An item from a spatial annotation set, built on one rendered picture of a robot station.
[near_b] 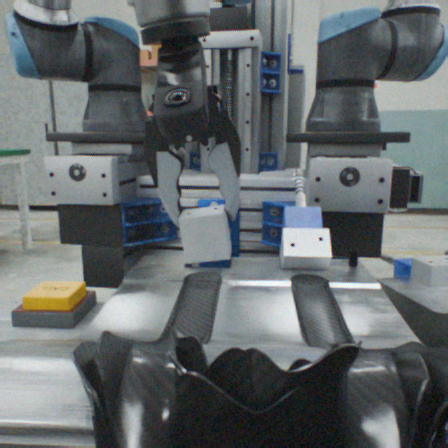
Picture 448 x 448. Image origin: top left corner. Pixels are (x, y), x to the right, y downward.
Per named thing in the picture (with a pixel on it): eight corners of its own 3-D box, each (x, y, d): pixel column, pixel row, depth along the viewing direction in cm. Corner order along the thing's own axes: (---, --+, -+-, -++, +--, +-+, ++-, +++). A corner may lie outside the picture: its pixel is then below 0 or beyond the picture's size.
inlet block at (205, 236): (199, 226, 61) (193, 189, 60) (234, 222, 61) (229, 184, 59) (186, 264, 49) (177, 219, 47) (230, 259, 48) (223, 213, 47)
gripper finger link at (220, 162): (255, 201, 54) (228, 131, 51) (256, 216, 49) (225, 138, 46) (232, 209, 55) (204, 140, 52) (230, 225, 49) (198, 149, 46)
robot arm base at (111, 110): (100, 132, 108) (98, 90, 106) (159, 132, 105) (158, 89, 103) (69, 132, 93) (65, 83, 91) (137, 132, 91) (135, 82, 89)
